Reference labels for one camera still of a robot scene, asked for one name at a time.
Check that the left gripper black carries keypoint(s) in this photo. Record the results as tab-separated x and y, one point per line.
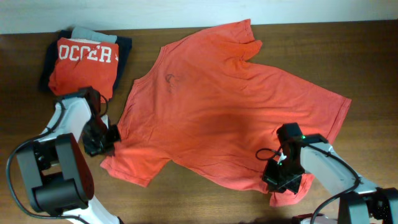
114	137

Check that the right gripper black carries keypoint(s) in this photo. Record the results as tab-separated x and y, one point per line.
268	175

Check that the salmon red t-shirt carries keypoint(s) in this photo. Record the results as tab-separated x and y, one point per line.
205	106

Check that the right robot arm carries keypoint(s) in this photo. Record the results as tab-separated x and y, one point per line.
354	199

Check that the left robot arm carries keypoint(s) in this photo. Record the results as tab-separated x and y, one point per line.
57	179

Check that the folded navy blue garment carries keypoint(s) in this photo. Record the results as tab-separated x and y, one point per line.
125	46

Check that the folded grey garment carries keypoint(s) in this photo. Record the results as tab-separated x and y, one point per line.
83	33

